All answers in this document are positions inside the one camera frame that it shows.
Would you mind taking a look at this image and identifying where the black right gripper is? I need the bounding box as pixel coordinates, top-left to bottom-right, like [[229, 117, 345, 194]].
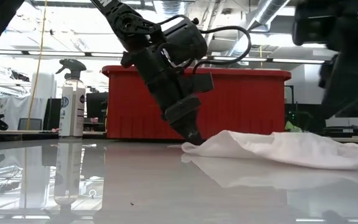
[[318, 51, 358, 121]]

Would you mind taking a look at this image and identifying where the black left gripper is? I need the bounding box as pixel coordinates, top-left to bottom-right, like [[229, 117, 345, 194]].
[[120, 46, 214, 146]]

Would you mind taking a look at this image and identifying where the pale pink underwear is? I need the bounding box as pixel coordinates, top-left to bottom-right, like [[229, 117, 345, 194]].
[[181, 129, 358, 171]]

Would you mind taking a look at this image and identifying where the red plastic bin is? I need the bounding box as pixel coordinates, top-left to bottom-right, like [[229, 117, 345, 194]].
[[101, 65, 291, 141]]

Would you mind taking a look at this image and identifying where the green cloth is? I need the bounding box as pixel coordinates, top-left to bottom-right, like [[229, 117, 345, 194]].
[[284, 120, 303, 133]]

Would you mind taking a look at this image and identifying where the clear spray bottle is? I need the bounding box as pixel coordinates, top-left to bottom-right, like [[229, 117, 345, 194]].
[[55, 58, 87, 138]]

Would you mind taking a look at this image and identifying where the black upright panel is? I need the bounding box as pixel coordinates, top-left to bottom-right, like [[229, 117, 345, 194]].
[[43, 98, 62, 131]]

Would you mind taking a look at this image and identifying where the long ceiling light strip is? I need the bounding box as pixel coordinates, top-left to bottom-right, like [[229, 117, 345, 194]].
[[0, 49, 326, 65]]

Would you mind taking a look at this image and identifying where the grey chair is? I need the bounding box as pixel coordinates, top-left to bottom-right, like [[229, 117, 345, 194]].
[[17, 118, 43, 131]]

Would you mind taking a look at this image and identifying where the light wooden desk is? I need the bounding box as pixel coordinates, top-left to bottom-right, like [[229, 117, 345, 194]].
[[0, 129, 358, 144]]

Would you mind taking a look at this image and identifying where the white hanging cloth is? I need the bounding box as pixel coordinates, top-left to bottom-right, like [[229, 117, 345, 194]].
[[0, 95, 32, 130]]

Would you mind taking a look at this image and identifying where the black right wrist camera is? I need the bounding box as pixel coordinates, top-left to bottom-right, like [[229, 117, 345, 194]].
[[292, 4, 338, 47]]

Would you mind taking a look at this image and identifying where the black left camera cable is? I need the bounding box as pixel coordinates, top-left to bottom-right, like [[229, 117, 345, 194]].
[[158, 14, 252, 75]]

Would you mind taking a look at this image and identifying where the smooth silver ventilation duct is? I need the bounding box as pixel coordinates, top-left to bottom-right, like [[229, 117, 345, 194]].
[[228, 0, 291, 57]]

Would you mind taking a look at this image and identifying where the ribbed silver ventilation duct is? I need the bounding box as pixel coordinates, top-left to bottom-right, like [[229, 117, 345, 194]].
[[162, 0, 183, 16]]

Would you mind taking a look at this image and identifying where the yellow hanging cord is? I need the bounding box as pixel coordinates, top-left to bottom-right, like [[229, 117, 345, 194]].
[[25, 0, 48, 131]]

